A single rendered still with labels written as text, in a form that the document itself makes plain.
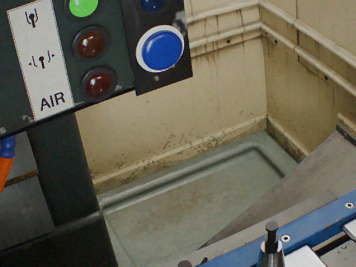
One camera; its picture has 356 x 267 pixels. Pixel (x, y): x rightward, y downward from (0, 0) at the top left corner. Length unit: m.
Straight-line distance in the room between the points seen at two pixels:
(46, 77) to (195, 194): 1.46
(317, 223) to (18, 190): 0.67
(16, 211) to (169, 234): 0.58
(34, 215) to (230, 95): 0.81
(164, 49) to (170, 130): 1.41
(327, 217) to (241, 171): 1.09
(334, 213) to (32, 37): 0.56
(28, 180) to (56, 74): 0.86
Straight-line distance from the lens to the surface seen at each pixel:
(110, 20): 0.41
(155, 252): 1.69
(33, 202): 1.29
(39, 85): 0.41
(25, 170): 1.23
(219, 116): 1.89
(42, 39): 0.39
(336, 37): 1.49
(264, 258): 0.71
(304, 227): 0.82
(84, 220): 1.40
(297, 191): 1.55
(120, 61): 0.42
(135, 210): 1.82
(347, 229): 0.84
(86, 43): 0.40
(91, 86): 0.41
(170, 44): 0.42
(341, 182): 1.52
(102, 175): 1.81
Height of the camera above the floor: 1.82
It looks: 37 degrees down
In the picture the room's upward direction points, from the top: 8 degrees counter-clockwise
